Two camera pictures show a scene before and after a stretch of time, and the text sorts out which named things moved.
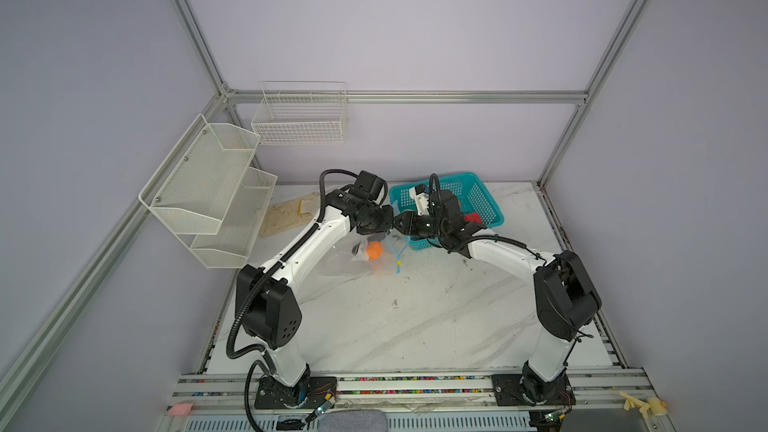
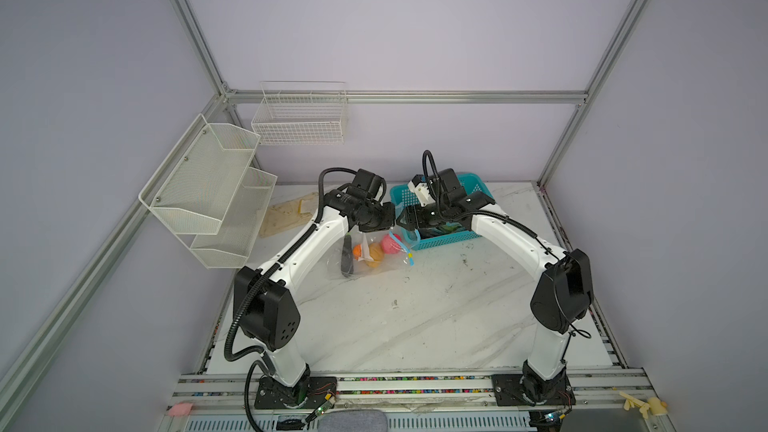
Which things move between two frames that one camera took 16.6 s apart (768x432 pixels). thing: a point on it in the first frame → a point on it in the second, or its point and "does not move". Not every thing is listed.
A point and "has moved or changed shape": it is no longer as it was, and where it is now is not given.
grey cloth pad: [352, 421] does not move
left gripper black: [386, 211] does not move
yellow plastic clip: [654, 405] does not move
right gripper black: [408, 222] → [410, 214]
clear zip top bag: [384, 250] has moved or changed shape
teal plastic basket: [473, 196] does not move
